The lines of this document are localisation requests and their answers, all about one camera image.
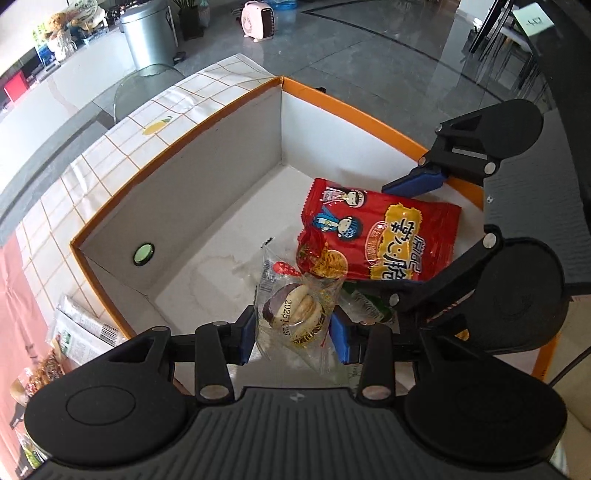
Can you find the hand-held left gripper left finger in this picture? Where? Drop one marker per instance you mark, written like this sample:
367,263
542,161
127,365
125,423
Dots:
247,334

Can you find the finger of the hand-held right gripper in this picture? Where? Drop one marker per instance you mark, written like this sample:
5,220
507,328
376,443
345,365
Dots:
415,181
443,281

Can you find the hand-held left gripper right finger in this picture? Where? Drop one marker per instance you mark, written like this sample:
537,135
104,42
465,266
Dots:
342,339

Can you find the dark green snack packet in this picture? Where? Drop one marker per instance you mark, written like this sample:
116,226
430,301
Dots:
369,304

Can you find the clear bun packet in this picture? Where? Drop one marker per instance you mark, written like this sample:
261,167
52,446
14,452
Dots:
291,309

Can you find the red cartoon snack packet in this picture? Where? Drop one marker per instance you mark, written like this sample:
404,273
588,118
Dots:
392,230

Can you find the orange cardboard box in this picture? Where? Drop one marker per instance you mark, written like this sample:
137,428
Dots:
207,184

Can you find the large white snack packet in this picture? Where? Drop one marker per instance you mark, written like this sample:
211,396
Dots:
87,327

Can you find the orange stick snack packet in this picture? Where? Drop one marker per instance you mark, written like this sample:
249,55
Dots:
44,369

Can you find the white paper sheet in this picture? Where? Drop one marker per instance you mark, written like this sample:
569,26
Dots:
531,18

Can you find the beige cushion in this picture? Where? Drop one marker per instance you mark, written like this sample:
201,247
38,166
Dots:
577,438

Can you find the blue water jug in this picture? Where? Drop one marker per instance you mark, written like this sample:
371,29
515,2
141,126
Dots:
284,3

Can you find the pink space heater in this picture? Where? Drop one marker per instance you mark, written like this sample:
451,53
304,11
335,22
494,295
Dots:
258,18

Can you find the round glass side table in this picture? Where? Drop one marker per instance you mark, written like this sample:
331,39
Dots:
147,92

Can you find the potted snake plant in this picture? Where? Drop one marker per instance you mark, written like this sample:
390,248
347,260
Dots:
191,23

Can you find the silver pedal trash can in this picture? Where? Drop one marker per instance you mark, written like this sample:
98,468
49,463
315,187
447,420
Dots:
147,37

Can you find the white marble television console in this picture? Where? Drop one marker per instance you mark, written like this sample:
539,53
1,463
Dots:
60,92

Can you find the red square box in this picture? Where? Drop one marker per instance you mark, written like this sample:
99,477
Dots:
15,87

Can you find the teddy bear in white basket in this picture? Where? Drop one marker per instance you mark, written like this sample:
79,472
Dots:
57,37

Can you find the round paper fan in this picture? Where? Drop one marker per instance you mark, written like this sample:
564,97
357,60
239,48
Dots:
85,11

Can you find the black frame dining chair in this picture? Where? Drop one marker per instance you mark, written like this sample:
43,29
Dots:
512,37

